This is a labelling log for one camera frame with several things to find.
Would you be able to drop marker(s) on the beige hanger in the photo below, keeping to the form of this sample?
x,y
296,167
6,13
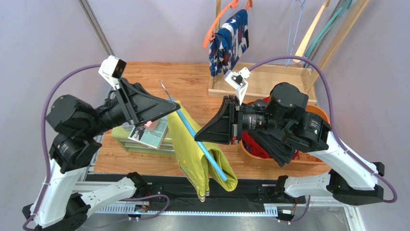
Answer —
x,y
304,43

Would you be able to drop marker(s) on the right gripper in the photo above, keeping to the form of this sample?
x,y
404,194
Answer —
x,y
231,119

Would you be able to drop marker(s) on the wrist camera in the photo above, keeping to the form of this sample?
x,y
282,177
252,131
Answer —
x,y
238,80
112,70

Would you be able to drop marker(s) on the pink cube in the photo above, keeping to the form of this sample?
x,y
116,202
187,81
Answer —
x,y
151,125

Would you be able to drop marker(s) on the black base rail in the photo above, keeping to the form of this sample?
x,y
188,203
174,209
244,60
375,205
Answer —
x,y
251,198

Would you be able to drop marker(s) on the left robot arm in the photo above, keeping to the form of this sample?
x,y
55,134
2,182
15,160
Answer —
x,y
77,124

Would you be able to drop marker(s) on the blue wire hanger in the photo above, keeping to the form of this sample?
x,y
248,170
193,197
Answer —
x,y
294,25

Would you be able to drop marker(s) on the black trousers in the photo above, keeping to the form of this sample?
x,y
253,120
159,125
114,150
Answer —
x,y
275,144

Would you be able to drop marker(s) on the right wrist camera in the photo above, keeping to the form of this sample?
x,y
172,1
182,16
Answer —
x,y
238,80

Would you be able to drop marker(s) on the teal hanger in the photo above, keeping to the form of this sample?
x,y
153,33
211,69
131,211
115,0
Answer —
x,y
340,9

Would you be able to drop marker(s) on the teal book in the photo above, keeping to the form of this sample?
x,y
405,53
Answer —
x,y
150,138

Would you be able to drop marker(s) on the orange hanger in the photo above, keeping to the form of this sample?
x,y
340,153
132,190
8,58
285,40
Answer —
x,y
216,23

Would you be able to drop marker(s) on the blue patterned trousers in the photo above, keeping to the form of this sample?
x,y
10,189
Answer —
x,y
230,43

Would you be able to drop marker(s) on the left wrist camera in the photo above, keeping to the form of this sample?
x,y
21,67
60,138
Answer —
x,y
112,70

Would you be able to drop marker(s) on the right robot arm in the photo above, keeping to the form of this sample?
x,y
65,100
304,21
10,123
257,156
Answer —
x,y
348,181

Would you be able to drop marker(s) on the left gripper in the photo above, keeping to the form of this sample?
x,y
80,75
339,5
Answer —
x,y
140,105

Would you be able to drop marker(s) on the wooden clothes rack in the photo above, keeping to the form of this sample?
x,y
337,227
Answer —
x,y
268,75

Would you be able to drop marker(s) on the green box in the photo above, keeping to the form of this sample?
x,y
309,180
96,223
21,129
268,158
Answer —
x,y
121,136

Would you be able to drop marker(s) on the yellow-green trousers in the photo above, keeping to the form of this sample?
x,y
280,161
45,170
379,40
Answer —
x,y
193,162

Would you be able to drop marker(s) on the aluminium frame post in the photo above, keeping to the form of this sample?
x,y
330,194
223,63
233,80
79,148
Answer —
x,y
93,21

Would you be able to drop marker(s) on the orange plastic basket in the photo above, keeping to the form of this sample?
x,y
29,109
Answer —
x,y
303,161

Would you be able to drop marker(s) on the red trousers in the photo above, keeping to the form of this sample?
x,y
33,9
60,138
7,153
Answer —
x,y
253,144

